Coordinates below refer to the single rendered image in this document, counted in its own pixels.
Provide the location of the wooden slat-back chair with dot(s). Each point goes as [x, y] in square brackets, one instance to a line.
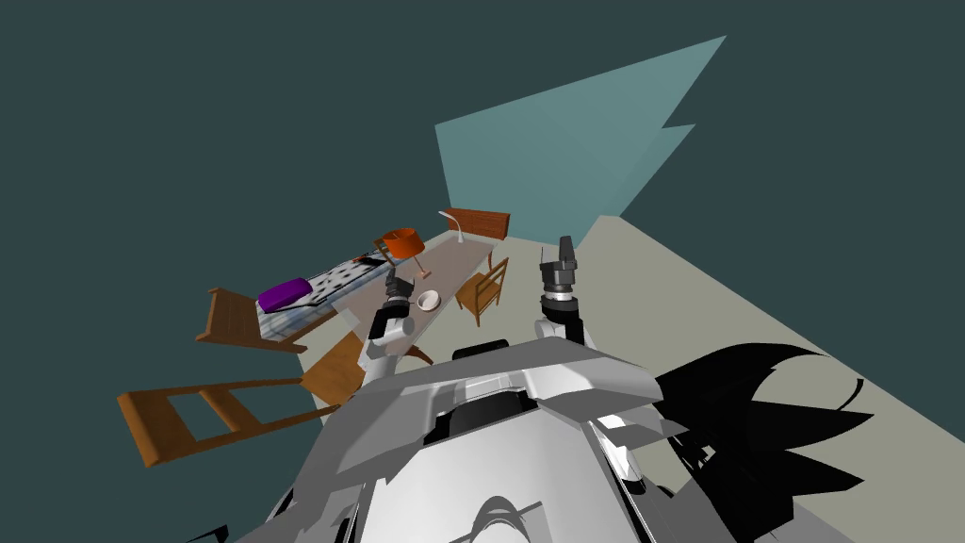
[482, 290]

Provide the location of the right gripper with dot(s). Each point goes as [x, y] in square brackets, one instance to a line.
[559, 273]

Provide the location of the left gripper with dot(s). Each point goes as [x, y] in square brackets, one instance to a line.
[400, 288]

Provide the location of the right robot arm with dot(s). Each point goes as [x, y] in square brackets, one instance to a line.
[559, 320]

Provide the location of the white bent desk lamp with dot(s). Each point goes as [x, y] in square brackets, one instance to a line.
[456, 226]

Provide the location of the wooden bed with purple pillow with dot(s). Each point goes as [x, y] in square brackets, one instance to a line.
[290, 317]

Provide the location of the orange shade table lamp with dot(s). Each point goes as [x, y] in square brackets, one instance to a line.
[404, 242]

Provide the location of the black spiky houseplant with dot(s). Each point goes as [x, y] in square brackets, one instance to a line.
[754, 422]

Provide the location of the wooden ladder-back chair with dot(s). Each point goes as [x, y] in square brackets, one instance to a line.
[335, 369]

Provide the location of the long pale brown table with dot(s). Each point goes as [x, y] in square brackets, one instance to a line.
[461, 264]

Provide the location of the white bowl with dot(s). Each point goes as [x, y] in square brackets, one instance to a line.
[428, 301]

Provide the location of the brown wooden dresser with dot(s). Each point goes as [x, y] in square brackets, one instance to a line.
[479, 222]

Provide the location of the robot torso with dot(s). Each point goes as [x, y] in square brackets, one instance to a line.
[482, 467]

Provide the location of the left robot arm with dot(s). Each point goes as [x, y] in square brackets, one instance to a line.
[388, 328]

